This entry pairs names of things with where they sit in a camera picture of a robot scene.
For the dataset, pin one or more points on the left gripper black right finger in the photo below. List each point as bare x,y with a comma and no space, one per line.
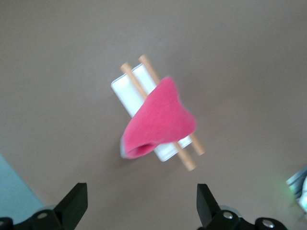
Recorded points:
208,213

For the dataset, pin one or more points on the white rectangular tray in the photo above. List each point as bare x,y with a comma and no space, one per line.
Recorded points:
124,91

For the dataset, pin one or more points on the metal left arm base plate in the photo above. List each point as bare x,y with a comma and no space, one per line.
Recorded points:
299,178

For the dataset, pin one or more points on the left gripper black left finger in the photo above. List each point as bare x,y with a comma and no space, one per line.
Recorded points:
72,208

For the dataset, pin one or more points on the pink towel with grey edge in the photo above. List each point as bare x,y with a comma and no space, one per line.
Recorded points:
158,119

